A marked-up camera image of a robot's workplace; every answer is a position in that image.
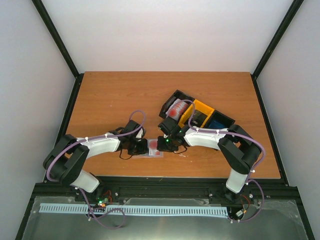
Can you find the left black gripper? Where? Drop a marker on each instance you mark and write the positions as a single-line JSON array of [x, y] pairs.
[[143, 150]]

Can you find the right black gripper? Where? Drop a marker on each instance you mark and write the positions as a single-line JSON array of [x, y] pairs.
[[160, 146]]

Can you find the red white credit card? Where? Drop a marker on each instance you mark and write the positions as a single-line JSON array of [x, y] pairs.
[[152, 148]]

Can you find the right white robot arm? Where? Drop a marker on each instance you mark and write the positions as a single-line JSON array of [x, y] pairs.
[[240, 150]]

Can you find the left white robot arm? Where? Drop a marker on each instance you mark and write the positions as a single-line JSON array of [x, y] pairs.
[[64, 164]]

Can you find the yellow middle card bin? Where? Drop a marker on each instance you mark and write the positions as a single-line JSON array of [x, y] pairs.
[[198, 106]]

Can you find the black left card bin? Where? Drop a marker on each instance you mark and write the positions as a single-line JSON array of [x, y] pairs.
[[177, 94]]

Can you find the black card bin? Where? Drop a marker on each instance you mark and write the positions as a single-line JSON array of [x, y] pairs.
[[177, 94], [220, 117]]

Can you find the red white card stack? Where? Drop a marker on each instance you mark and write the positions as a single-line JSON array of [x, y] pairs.
[[177, 109]]

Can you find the black card stack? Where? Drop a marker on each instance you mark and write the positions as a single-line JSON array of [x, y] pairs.
[[198, 118]]

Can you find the blue card stack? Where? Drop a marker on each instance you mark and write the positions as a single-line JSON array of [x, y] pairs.
[[216, 125]]

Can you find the black right card bin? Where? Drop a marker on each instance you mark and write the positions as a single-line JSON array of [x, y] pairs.
[[220, 117]]

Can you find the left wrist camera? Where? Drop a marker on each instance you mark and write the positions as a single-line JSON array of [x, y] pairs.
[[140, 134]]

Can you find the light blue cable duct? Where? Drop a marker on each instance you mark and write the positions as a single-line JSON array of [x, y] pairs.
[[137, 210]]

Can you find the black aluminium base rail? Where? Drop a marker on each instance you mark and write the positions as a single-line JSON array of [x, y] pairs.
[[210, 189]]

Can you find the left black frame post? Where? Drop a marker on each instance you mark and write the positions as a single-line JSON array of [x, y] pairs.
[[47, 20]]

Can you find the black frame post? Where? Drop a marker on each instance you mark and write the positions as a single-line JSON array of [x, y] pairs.
[[283, 26], [47, 20]]

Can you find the right black frame post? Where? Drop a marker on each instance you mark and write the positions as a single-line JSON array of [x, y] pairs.
[[283, 26]]

